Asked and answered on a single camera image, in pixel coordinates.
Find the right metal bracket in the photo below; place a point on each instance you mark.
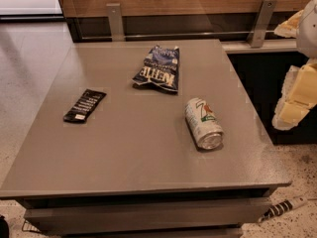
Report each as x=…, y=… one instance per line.
x=257, y=35

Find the grey table with drawers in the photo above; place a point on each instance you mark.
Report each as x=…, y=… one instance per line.
x=133, y=169

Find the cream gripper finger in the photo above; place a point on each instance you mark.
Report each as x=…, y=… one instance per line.
x=288, y=28
x=298, y=96

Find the black object at corner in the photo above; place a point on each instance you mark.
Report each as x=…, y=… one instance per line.
x=4, y=228

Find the metal bracket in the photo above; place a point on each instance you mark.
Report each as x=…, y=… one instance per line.
x=115, y=22
x=257, y=35

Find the left metal bracket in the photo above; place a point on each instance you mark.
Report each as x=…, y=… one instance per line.
x=115, y=22

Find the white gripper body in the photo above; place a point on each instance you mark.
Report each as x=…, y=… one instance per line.
x=308, y=30

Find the black snack bar wrapper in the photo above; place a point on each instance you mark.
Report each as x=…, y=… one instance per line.
x=84, y=106

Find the blue Kettle chips bag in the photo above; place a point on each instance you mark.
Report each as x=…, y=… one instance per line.
x=161, y=68

